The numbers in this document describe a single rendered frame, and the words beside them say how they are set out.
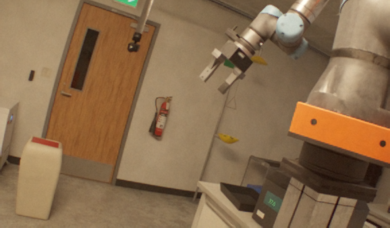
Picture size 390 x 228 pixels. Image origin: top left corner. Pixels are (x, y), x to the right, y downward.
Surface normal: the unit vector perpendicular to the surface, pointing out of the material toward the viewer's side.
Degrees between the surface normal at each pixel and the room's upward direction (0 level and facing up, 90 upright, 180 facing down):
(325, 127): 90
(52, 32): 90
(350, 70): 72
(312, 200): 90
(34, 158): 84
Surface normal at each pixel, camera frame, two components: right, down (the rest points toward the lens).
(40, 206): 0.39, 0.21
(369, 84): -0.09, -0.31
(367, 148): -0.40, -0.09
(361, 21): -0.71, -0.13
